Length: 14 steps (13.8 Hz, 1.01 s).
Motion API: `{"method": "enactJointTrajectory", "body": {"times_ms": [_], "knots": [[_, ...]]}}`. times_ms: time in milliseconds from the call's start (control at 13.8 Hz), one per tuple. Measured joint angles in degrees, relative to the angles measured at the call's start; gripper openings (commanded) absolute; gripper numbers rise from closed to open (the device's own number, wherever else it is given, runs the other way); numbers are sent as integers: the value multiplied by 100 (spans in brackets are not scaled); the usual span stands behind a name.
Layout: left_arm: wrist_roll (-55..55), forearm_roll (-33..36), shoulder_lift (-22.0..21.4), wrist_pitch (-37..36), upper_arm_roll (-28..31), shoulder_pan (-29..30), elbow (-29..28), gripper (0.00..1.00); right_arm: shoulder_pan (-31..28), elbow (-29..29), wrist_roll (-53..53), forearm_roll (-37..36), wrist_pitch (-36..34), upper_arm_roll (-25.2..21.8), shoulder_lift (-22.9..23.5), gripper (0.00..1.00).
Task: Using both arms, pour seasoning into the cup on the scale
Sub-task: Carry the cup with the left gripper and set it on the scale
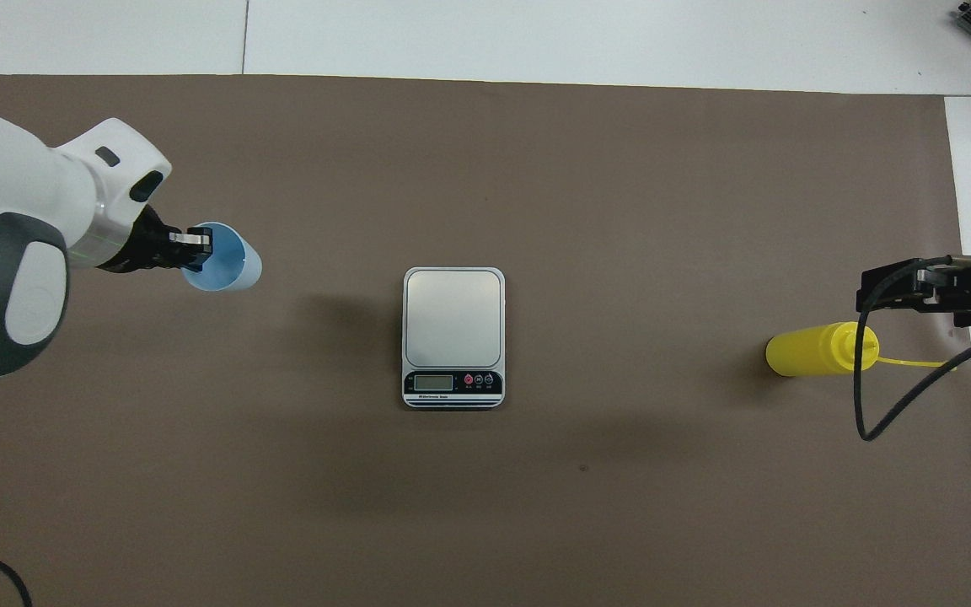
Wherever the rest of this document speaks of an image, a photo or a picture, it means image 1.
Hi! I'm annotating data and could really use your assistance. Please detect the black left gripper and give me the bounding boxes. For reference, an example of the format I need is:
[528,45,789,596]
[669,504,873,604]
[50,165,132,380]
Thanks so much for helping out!
[98,207,213,275]

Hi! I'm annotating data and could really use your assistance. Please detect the light blue plastic cup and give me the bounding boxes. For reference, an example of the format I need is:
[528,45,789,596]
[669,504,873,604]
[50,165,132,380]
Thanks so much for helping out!
[182,222,263,293]

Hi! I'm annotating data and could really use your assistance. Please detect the yellow squeeze bottle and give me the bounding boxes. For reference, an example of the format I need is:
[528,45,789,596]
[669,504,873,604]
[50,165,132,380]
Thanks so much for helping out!
[765,321,958,378]

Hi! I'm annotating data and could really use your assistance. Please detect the silver digital kitchen scale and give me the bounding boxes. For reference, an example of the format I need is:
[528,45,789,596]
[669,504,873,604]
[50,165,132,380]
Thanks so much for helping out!
[402,267,506,411]

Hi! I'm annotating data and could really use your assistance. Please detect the brown table mat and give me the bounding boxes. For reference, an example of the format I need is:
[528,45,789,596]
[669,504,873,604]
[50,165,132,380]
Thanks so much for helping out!
[0,74,971,607]

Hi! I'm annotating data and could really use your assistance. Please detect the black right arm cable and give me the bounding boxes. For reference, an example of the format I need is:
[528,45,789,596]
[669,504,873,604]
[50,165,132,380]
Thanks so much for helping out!
[852,257,971,443]

